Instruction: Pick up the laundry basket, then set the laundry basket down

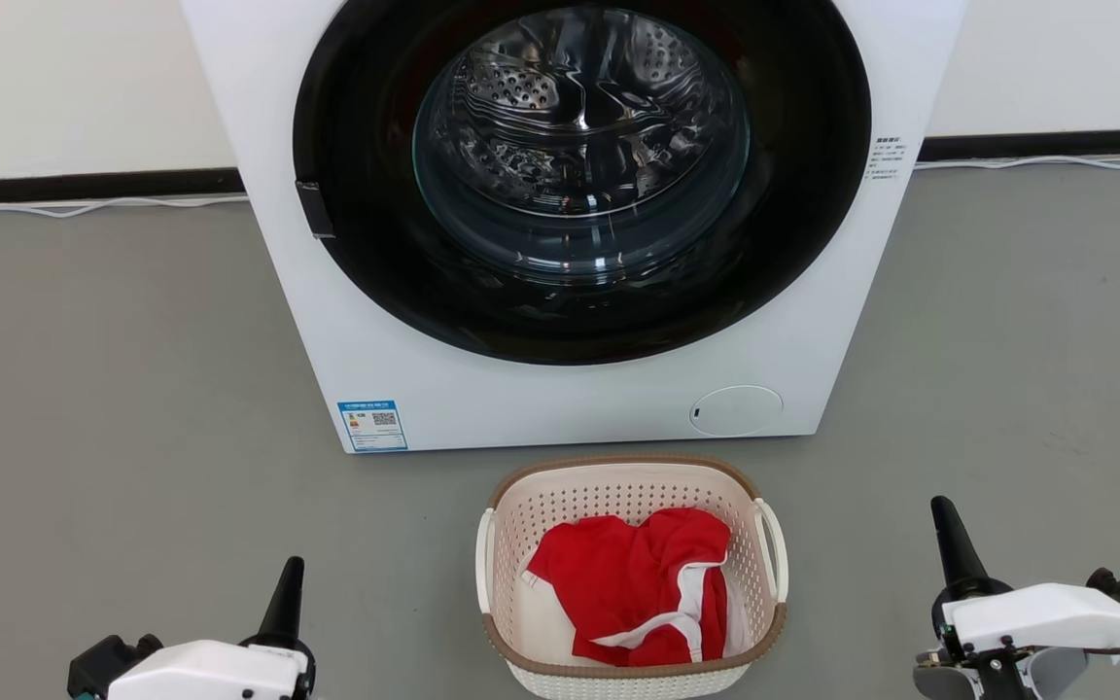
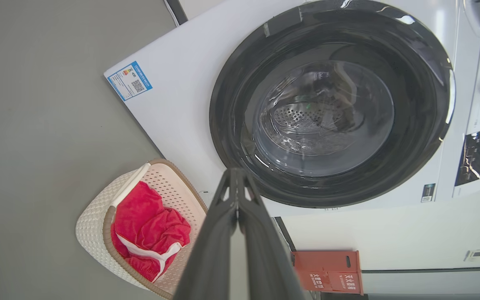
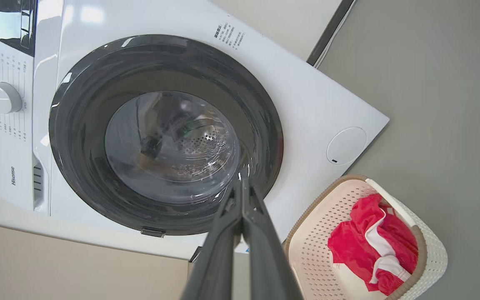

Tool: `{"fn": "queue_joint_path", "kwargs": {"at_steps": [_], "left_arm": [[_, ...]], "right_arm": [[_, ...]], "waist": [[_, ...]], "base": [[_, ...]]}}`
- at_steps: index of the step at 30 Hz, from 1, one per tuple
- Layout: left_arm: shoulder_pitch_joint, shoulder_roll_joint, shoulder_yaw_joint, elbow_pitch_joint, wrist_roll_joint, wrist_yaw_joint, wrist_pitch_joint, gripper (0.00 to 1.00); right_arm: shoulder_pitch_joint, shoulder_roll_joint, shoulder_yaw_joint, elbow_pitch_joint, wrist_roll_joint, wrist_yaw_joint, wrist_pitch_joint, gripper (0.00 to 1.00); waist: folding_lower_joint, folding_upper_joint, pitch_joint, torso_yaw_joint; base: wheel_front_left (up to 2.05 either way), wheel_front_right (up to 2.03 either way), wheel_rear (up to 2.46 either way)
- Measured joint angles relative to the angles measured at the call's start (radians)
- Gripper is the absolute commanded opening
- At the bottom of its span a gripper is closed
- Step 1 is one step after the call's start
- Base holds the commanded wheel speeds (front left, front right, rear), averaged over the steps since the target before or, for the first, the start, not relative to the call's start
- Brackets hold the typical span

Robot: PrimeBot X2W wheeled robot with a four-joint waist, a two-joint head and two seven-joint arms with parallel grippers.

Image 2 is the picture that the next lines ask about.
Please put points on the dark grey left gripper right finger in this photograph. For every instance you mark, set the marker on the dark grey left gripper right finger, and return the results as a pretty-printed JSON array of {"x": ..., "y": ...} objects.
[{"x": 265, "y": 254}]

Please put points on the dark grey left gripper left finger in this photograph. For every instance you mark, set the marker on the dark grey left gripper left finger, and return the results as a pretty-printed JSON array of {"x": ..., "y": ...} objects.
[{"x": 215, "y": 246}]

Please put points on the white woven plastic laundry basket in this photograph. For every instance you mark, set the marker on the white woven plastic laundry basket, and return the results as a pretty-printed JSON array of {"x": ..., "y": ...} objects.
[{"x": 94, "y": 233}]

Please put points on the red box with white print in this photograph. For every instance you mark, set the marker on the red box with white print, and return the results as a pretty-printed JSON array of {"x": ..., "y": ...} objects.
[{"x": 327, "y": 271}]

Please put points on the red garment with white trim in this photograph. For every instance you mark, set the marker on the red garment with white trim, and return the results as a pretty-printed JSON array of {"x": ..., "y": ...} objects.
[{"x": 148, "y": 225}]

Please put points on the clear glass door bowl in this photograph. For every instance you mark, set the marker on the clear glass door bowl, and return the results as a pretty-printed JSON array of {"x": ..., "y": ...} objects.
[{"x": 323, "y": 121}]

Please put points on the white front-load washing machine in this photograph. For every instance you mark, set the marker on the white front-load washing machine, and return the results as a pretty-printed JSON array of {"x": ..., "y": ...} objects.
[{"x": 181, "y": 96}]

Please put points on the round black washer door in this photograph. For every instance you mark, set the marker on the round black washer door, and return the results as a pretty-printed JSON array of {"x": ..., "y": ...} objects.
[{"x": 231, "y": 75}]

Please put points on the small text sticker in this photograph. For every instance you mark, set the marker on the small text sticker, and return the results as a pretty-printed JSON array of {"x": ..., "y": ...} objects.
[{"x": 428, "y": 193}]

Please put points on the blue energy label sticker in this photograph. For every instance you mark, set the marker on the blue energy label sticker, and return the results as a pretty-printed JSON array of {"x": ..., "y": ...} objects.
[{"x": 130, "y": 81}]

